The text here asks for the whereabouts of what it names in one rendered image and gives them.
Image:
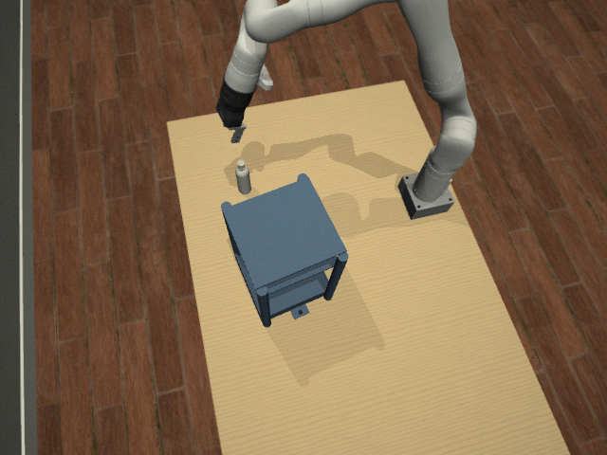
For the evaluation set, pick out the grey cylinder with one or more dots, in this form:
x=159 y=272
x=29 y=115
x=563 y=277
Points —
x=242 y=176

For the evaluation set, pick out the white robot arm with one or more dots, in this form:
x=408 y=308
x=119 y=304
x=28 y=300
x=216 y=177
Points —
x=439 y=65

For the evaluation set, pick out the blue shelving unit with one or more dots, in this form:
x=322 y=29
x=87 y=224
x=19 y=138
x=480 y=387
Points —
x=285 y=237

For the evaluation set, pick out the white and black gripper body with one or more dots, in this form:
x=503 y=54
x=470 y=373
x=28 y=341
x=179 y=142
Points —
x=236 y=93

